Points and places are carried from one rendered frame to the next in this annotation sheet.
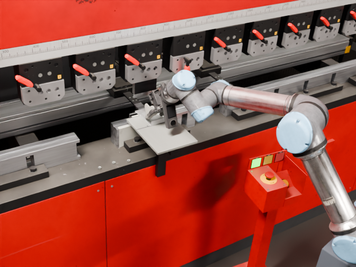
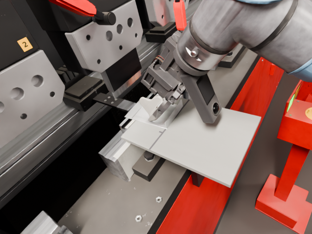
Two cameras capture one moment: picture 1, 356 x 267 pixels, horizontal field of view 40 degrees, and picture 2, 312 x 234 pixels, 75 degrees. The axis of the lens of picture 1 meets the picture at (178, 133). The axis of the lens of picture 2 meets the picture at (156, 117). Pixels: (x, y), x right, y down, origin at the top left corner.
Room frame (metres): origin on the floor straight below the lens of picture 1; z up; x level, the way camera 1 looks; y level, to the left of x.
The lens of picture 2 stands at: (1.33, 0.18, 1.33)
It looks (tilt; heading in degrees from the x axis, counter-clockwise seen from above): 41 degrees down; 350
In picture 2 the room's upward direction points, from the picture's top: 16 degrees counter-clockwise
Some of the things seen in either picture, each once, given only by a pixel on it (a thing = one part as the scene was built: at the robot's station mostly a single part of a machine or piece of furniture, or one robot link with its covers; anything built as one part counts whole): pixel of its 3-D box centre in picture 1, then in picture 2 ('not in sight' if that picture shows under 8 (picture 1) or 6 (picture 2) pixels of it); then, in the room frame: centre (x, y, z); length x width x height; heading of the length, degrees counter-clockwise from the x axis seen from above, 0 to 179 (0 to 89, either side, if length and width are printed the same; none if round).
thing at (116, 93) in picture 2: (144, 85); (122, 69); (1.76, 0.15, 1.13); 0.10 x 0.02 x 0.10; 124
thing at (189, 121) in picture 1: (154, 124); (155, 119); (1.79, 0.11, 0.92); 0.39 x 0.06 x 0.10; 124
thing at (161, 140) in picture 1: (161, 130); (187, 128); (1.63, 0.07, 1.00); 0.26 x 0.18 x 0.01; 34
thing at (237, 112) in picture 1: (259, 108); (237, 47); (2.05, -0.38, 0.89); 0.30 x 0.05 x 0.03; 124
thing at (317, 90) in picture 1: (319, 91); not in sight; (2.27, -0.72, 0.89); 0.30 x 0.05 x 0.03; 124
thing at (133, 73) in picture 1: (140, 57); (90, 12); (1.74, 0.17, 1.26); 0.15 x 0.09 x 0.17; 124
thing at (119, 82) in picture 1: (128, 93); (100, 95); (1.89, 0.23, 1.01); 0.26 x 0.12 x 0.05; 34
